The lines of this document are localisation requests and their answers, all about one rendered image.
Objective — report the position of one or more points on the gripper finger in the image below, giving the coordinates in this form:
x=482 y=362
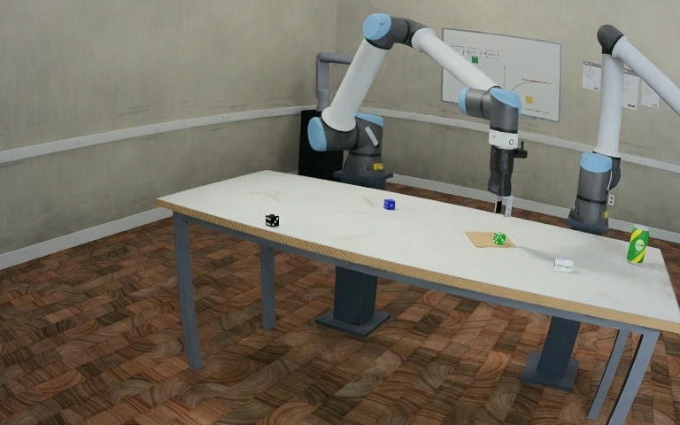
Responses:
x=498 y=204
x=509 y=206

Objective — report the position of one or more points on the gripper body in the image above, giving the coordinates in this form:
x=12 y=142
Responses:
x=501 y=172

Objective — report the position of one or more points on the green die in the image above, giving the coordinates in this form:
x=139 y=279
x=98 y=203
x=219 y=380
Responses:
x=499 y=238

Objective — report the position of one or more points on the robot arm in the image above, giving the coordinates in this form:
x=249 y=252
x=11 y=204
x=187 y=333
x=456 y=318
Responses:
x=350 y=90
x=610 y=106

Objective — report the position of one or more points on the tan square mat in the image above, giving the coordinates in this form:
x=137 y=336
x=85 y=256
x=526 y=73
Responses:
x=478 y=240

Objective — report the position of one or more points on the blue die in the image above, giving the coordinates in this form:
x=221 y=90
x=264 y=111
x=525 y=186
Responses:
x=389 y=204

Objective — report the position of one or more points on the black die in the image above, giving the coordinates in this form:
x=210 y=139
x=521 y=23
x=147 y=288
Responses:
x=272 y=220

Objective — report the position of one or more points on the white table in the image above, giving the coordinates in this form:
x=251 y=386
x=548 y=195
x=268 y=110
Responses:
x=478 y=276

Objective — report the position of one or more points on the small white box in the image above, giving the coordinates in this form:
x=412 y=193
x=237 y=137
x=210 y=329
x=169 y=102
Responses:
x=563 y=265

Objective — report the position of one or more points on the whiteboard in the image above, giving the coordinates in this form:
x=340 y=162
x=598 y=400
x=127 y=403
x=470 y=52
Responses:
x=536 y=58

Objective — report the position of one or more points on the white paper notice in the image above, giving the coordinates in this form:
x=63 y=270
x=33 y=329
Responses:
x=589 y=77
x=631 y=93
x=649 y=98

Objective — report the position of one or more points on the green and yellow can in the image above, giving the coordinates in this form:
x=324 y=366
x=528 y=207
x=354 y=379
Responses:
x=637 y=244

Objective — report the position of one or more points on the black cabinet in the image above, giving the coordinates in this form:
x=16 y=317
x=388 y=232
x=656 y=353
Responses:
x=313 y=162

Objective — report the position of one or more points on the grey jointed stand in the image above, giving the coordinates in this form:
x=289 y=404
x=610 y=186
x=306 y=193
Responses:
x=322 y=79

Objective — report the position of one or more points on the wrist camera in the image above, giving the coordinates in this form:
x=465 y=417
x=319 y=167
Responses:
x=520 y=153

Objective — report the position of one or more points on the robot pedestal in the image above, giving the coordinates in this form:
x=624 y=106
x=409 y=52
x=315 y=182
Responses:
x=355 y=297
x=555 y=345

